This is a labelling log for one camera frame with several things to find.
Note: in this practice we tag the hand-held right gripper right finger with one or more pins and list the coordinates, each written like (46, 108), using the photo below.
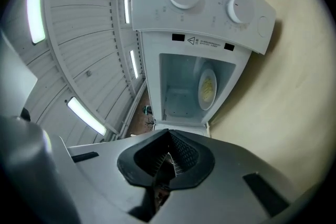
(225, 186)

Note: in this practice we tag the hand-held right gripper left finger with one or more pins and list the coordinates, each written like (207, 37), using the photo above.
(110, 181)

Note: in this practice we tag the yellow food slice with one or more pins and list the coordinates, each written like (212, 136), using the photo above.
(207, 87)

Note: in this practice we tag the white round plate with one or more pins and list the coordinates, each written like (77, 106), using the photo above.
(211, 81)

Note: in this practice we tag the white microwave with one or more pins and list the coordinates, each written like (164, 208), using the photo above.
(199, 29)

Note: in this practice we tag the long ceiling light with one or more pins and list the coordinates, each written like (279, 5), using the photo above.
(134, 64)
(36, 5)
(126, 5)
(86, 116)

